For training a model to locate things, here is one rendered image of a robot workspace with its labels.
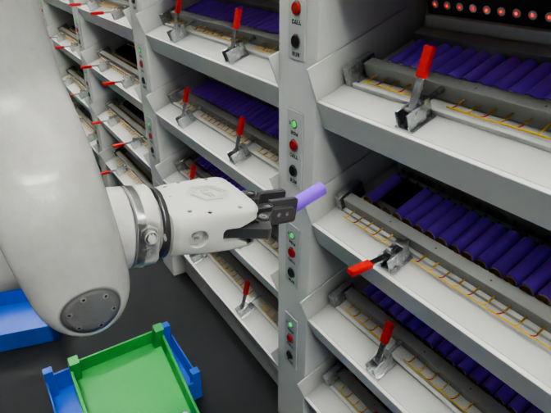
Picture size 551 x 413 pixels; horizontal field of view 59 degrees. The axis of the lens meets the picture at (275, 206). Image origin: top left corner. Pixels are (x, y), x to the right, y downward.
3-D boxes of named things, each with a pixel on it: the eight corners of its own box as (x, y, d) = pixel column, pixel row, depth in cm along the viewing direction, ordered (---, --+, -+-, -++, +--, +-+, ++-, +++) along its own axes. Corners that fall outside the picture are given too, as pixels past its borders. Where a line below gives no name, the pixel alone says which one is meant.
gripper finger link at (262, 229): (262, 239, 50) (278, 219, 55) (193, 221, 51) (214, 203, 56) (261, 249, 50) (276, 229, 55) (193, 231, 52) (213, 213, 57)
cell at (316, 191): (316, 186, 64) (276, 210, 62) (319, 179, 62) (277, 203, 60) (325, 197, 63) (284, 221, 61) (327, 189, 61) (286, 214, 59)
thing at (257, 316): (284, 377, 106) (264, 342, 98) (175, 248, 151) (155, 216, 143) (353, 319, 112) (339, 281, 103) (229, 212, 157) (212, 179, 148)
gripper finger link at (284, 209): (261, 212, 53) (311, 206, 57) (248, 201, 56) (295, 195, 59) (258, 238, 55) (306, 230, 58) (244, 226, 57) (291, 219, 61)
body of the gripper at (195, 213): (164, 211, 45) (266, 198, 51) (129, 173, 53) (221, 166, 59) (161, 280, 48) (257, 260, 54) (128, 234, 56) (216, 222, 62)
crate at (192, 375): (68, 461, 99) (60, 435, 95) (48, 393, 114) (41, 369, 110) (202, 396, 113) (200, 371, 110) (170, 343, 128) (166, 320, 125)
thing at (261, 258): (284, 306, 97) (262, 260, 88) (169, 191, 142) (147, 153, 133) (360, 247, 102) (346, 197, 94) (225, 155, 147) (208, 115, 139)
